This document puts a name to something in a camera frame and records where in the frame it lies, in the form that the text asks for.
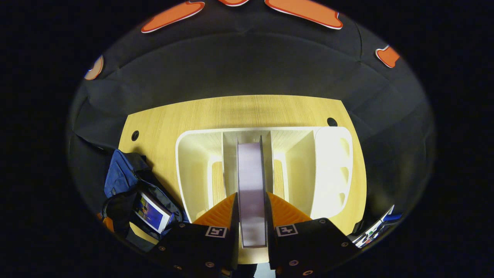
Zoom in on white blue printed papers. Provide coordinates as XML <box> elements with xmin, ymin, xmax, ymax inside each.
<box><xmin>353</xmin><ymin>205</ymin><xmax>404</xmax><ymax>247</ymax></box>

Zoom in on blue schoolbag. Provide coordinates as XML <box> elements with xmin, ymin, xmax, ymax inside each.
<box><xmin>101</xmin><ymin>149</ymin><xmax>186</xmax><ymax>253</ymax></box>

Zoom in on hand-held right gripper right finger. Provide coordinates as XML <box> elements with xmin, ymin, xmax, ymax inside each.
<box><xmin>266</xmin><ymin>192</ymin><xmax>360</xmax><ymax>278</ymax></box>

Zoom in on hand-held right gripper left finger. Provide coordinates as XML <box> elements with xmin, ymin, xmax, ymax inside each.
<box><xmin>149</xmin><ymin>192</ymin><xmax>240</xmax><ymax>278</ymax></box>

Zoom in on white book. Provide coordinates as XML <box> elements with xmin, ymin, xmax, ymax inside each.
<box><xmin>236</xmin><ymin>135</ymin><xmax>267</xmax><ymax>248</ymax></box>

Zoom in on blue book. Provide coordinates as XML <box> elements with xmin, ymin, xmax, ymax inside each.
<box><xmin>133</xmin><ymin>191</ymin><xmax>174</xmax><ymax>234</ymax></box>

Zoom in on white bookshelf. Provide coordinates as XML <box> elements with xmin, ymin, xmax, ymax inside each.
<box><xmin>176</xmin><ymin>127</ymin><xmax>354</xmax><ymax>224</ymax></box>

